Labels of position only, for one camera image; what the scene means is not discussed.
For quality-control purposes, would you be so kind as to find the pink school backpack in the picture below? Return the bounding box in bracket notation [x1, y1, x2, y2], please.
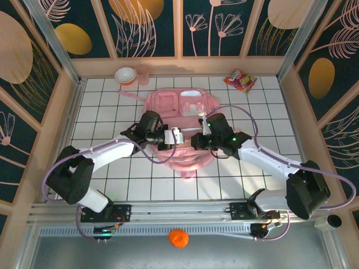
[117, 87, 223, 180]

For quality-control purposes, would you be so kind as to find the pink plastic cup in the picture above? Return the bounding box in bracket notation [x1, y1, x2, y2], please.
[135, 64, 151, 86]

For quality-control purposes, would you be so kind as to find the white and orange bowl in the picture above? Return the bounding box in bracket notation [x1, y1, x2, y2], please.
[114, 67, 137, 86]

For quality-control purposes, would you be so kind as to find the colourful fruit candy packet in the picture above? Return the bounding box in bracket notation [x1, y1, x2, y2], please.
[223, 69, 257, 94]

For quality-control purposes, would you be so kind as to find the orange ball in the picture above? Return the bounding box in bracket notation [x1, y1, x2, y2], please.
[168, 229, 189, 249]

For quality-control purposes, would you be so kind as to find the black controller board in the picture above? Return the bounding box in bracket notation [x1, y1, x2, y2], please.
[93, 225, 118, 242]
[250, 221, 282, 242]

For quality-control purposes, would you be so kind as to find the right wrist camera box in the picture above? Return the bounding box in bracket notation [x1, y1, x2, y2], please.
[197, 117, 211, 136]

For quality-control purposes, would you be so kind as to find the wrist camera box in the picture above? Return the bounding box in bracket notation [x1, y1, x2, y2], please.
[163, 127, 185, 147]
[197, 117, 211, 136]

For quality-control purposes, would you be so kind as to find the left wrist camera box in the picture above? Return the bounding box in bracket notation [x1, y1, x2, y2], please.
[163, 127, 185, 147]

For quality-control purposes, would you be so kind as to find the aluminium mounting rail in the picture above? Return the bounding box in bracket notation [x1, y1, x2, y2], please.
[26, 198, 329, 225]

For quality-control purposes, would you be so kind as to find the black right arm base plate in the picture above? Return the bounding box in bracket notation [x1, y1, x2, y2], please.
[229, 201, 253, 222]

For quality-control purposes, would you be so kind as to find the aluminium side rail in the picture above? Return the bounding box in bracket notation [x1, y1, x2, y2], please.
[66, 80, 85, 132]

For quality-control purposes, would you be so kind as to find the dark floral wall panel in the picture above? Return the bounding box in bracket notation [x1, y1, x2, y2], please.
[100, 0, 176, 58]
[182, 0, 256, 57]
[42, 0, 111, 59]
[0, 0, 60, 124]
[297, 0, 359, 121]
[0, 99, 39, 204]
[321, 105, 359, 200]
[246, 0, 319, 57]

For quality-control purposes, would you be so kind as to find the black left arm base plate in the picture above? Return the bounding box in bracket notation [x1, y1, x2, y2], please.
[80, 203, 132, 224]

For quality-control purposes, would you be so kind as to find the slotted white cable duct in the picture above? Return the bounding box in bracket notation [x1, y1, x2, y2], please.
[38, 225, 253, 239]

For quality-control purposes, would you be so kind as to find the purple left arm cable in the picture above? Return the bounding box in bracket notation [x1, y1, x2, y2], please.
[41, 138, 178, 242]

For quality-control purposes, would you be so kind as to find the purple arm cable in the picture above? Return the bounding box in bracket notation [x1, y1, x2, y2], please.
[41, 138, 178, 242]
[204, 105, 357, 242]

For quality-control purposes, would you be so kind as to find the aluminium corner post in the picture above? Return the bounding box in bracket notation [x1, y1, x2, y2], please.
[276, 0, 338, 82]
[23, 0, 82, 85]

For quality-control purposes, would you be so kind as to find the beige box camera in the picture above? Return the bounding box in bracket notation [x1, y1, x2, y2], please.
[314, 214, 343, 232]

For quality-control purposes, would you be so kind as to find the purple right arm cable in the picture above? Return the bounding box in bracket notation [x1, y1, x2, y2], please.
[204, 105, 357, 242]

